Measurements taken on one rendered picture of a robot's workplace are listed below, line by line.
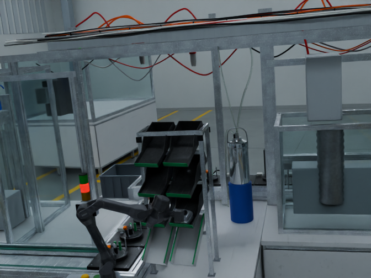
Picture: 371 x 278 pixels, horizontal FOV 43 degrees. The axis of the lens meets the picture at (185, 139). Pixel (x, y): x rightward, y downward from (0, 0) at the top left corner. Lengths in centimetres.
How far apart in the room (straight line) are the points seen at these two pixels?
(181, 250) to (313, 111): 114
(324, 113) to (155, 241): 123
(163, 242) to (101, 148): 517
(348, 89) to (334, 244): 989
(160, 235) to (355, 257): 118
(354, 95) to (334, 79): 983
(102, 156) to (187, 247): 525
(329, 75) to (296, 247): 105
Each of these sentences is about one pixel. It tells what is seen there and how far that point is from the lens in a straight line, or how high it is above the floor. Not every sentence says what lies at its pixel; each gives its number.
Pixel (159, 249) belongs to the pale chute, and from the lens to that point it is 254.
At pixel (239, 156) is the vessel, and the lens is 308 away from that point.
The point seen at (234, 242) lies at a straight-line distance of 297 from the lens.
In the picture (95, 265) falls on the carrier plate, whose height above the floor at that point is 97.
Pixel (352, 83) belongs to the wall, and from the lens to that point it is 1266.
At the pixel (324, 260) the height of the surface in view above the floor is 74.
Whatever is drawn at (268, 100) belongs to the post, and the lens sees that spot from 332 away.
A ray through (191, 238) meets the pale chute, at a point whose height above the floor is 109.
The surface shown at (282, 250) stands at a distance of 301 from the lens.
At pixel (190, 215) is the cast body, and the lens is 239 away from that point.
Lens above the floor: 215
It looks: 13 degrees down
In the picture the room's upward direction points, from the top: 5 degrees counter-clockwise
